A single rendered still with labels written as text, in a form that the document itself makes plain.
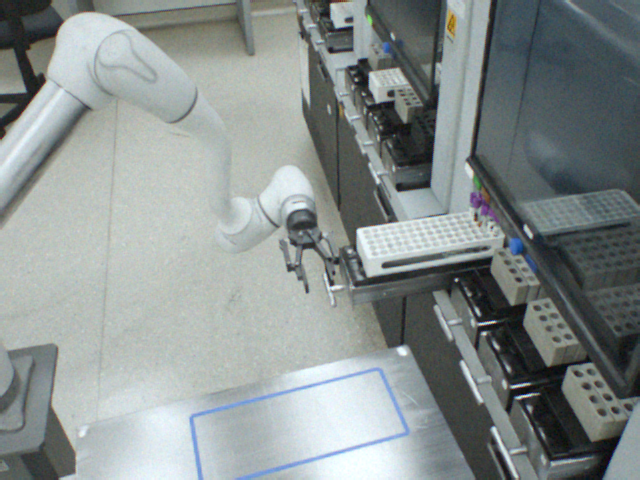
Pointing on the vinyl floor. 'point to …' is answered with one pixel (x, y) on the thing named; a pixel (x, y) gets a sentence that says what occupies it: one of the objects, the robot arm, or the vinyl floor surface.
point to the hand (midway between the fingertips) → (317, 277)
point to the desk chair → (43, 21)
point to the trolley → (286, 430)
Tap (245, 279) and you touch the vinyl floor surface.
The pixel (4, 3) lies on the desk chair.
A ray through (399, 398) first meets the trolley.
